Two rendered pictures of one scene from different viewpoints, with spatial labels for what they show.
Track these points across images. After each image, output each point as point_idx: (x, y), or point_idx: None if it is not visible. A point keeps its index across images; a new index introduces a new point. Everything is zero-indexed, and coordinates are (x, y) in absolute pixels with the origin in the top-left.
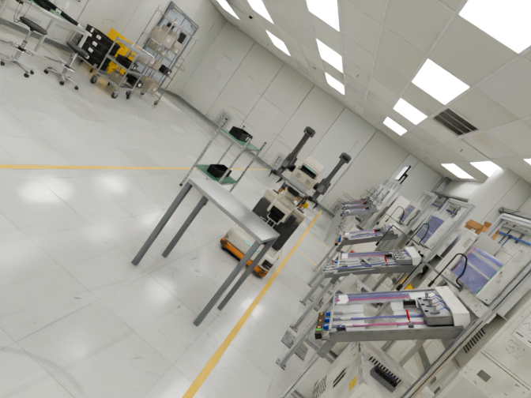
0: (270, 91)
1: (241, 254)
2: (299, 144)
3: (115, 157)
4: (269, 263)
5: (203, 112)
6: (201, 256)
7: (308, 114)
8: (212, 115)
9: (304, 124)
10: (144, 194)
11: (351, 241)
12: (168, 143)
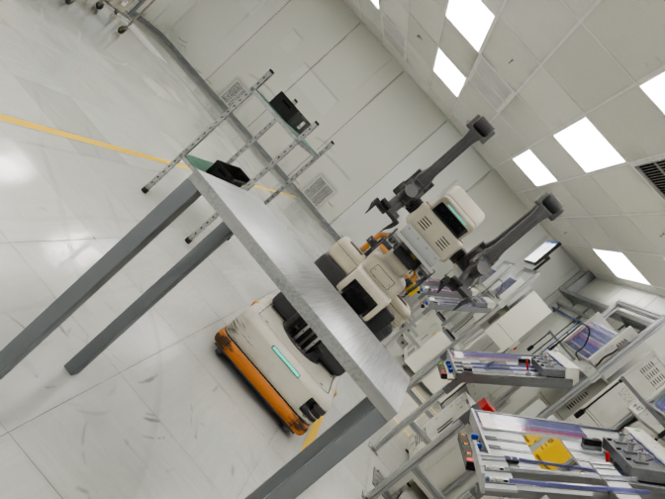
0: (327, 65)
1: (258, 376)
2: (451, 151)
3: (5, 95)
4: (318, 408)
5: (202, 74)
6: (167, 372)
7: (383, 119)
8: (217, 83)
9: (373, 134)
10: (54, 193)
11: (476, 376)
12: (133, 104)
